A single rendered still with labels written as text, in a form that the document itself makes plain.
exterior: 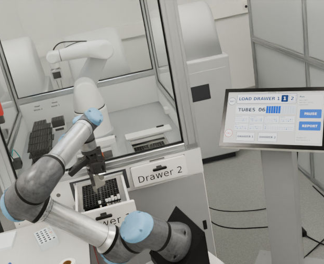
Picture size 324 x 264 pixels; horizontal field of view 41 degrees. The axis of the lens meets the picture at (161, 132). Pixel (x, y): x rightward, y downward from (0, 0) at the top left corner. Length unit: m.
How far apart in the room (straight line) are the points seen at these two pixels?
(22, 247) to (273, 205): 1.30
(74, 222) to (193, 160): 0.93
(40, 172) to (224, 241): 1.95
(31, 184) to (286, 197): 1.42
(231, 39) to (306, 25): 2.43
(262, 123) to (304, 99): 0.23
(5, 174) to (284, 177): 1.40
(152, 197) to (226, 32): 3.56
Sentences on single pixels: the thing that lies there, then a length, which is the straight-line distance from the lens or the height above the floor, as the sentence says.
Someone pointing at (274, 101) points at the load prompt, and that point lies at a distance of 2.24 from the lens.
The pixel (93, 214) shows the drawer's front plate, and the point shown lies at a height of 0.91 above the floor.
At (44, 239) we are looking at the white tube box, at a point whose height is 0.79.
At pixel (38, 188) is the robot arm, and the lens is 1.46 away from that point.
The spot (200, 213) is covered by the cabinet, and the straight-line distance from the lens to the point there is 2.49.
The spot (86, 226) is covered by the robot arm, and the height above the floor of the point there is 1.07.
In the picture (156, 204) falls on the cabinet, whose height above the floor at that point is 0.68.
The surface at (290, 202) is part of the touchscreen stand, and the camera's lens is 2.44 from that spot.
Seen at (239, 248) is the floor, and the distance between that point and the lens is 3.11.
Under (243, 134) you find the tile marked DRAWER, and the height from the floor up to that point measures 1.01.
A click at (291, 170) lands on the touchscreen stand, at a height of 0.78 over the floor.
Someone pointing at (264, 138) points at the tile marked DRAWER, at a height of 1.00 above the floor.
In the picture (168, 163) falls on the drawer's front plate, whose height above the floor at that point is 0.91.
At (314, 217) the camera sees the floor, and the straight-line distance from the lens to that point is 3.36.
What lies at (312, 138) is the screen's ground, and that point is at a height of 1.01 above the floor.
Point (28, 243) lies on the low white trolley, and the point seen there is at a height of 0.76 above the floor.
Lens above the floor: 1.92
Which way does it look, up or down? 22 degrees down
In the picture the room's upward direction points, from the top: 11 degrees counter-clockwise
